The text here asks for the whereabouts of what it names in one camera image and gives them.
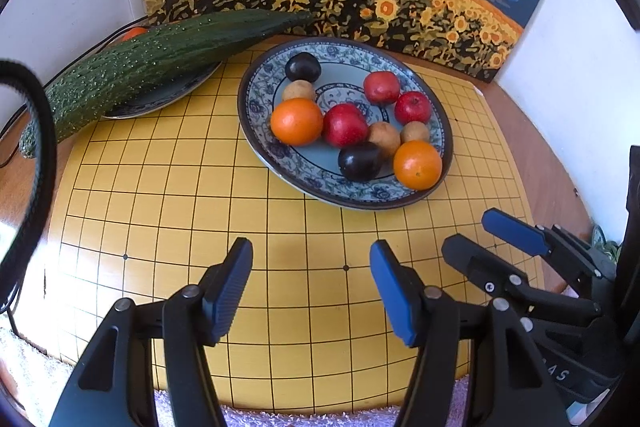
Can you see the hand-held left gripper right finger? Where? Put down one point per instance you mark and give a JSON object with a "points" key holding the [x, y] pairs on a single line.
{"points": [[395, 297]]}

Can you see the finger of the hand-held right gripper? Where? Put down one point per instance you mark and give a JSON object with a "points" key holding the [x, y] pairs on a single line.
{"points": [[515, 232], [480, 267]]}

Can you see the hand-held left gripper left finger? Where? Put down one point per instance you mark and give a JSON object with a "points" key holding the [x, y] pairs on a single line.
{"points": [[230, 292]]}

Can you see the dark purple plum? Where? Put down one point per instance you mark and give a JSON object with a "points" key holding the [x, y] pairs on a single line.
{"points": [[302, 68], [361, 162]]}

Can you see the small brown kiwi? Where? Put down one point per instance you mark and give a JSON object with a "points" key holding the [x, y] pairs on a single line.
{"points": [[414, 132]]}

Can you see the large blue patterned plate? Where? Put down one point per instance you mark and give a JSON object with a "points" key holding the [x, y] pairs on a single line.
{"points": [[310, 159]]}

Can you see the red apple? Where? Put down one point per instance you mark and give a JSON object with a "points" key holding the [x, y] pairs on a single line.
{"points": [[381, 88], [413, 108], [345, 124]]}

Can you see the large orange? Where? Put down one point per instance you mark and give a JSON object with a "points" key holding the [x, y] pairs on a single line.
{"points": [[296, 122]]}

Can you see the yellow grid mat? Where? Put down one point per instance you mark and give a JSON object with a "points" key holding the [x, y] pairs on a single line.
{"points": [[175, 207]]}

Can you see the red apple top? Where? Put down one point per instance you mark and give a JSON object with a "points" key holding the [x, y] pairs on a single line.
{"points": [[381, 88]]}

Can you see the small blue patterned plate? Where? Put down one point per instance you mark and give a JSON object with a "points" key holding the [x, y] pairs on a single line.
{"points": [[170, 89]]}

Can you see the long green cucumber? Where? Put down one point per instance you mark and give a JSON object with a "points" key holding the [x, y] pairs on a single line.
{"points": [[225, 27], [100, 97]]}

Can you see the small orange fruit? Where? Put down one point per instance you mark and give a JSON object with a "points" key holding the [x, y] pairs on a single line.
{"points": [[133, 33]]}

